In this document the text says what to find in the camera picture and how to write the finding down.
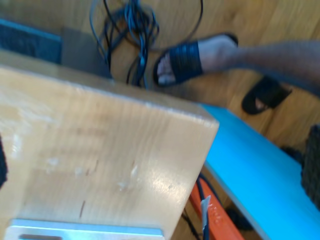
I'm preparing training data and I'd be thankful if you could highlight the person's foot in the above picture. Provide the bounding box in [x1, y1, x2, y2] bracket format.
[157, 34, 241, 85]

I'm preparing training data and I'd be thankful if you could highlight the cyan flat board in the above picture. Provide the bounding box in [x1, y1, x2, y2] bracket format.
[199, 103, 305, 240]

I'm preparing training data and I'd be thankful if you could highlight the orange plastic bar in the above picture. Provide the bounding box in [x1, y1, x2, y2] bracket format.
[188, 178, 247, 240]

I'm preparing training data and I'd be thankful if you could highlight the silver metal plate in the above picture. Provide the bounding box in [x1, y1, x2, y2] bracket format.
[7, 218, 166, 240]

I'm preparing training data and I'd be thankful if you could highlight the person's leg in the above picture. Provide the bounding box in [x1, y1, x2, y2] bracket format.
[232, 39, 320, 98]

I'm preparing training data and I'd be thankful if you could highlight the dark grey floor mat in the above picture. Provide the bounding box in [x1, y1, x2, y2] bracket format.
[0, 17, 63, 65]

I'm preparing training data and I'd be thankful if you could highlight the black strap sandal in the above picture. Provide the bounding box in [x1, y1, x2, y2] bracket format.
[152, 32, 240, 88]
[241, 74, 293, 116]

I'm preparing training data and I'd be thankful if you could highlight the black cable bundle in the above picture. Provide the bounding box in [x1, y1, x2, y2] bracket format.
[88, 0, 205, 89]

